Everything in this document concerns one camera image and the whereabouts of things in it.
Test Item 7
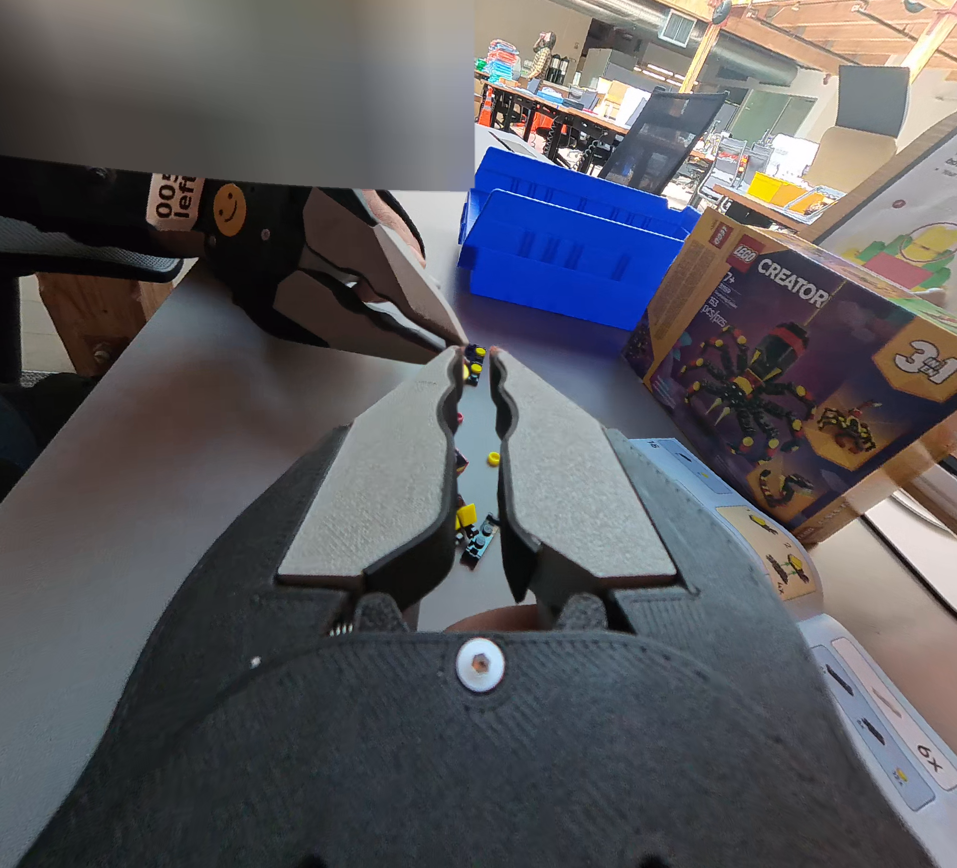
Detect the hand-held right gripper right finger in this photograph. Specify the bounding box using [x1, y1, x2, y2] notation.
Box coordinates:
[489, 350, 677, 630]

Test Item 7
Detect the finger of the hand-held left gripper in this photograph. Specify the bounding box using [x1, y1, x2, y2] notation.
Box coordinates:
[273, 268, 451, 366]
[303, 187, 469, 349]

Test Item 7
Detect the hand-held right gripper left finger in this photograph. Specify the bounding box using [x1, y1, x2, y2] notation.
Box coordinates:
[278, 348, 465, 611]

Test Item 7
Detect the long black lego plate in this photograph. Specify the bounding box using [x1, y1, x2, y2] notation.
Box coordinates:
[460, 513, 500, 570]

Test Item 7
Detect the purple yellow lego set box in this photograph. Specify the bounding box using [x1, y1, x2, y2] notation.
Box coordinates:
[622, 208, 957, 546]

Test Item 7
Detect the person's left hand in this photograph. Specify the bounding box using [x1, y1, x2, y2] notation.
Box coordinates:
[361, 189, 429, 269]

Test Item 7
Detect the person's right hand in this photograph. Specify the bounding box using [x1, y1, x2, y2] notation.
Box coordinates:
[445, 605, 541, 634]

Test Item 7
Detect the blue plastic bin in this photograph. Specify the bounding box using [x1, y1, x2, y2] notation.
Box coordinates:
[458, 146, 702, 332]

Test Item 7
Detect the row of dark desks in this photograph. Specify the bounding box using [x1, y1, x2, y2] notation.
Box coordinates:
[478, 79, 637, 160]

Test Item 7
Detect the black mesh office chair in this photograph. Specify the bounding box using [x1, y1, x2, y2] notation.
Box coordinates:
[598, 89, 730, 196]

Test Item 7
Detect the light blue instruction booklet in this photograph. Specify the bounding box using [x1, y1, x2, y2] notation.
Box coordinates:
[628, 438, 957, 868]

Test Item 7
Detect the yellow plastic bin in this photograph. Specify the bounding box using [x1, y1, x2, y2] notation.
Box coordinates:
[748, 171, 808, 207]

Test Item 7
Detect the printed instruction poster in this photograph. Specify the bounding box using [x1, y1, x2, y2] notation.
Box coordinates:
[818, 128, 957, 308]

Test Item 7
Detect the wooden display board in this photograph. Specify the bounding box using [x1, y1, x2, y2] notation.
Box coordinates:
[800, 113, 957, 244]

